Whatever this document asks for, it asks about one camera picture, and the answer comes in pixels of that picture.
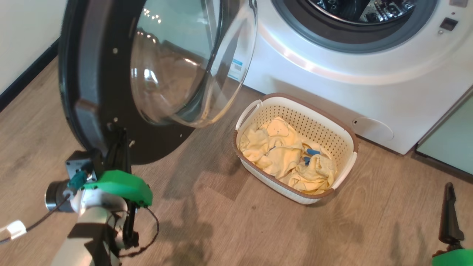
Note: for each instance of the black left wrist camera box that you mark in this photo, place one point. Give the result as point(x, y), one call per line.
point(83, 162)

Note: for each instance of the blue white energy label sticker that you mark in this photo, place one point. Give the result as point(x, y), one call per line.
point(236, 70)

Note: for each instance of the wide pale green cabinet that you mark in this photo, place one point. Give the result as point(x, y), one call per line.
point(454, 140)

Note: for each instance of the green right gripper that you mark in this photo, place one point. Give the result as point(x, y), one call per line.
point(454, 258)

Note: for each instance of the black round motor housing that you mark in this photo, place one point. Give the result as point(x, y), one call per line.
point(57, 197)

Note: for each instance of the stainless steel washing machine drum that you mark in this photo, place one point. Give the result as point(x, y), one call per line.
point(369, 11)

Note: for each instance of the cream perforated laundry basket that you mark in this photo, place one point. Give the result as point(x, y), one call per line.
point(325, 129)

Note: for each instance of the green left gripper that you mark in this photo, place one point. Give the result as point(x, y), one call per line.
point(122, 184)

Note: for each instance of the white front-load washing machine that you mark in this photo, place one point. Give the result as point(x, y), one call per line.
point(369, 92)

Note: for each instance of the washing machine glass door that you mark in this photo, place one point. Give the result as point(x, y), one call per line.
point(92, 74)

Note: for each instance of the black wall baseboard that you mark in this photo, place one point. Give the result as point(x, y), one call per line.
point(22, 83)

